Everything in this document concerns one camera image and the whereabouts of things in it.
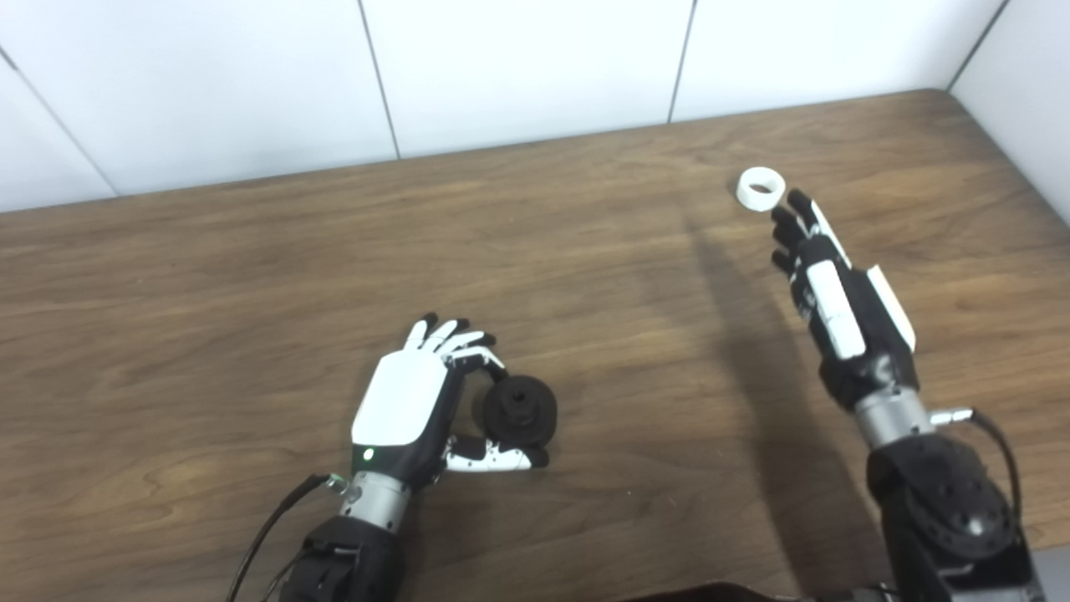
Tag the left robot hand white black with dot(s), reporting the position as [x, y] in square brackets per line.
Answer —
[401, 401]

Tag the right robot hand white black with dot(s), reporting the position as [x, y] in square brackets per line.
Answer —
[844, 309]

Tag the round black plastic part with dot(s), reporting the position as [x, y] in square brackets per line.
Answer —
[518, 410]

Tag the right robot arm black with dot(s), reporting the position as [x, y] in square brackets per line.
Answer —
[945, 502]

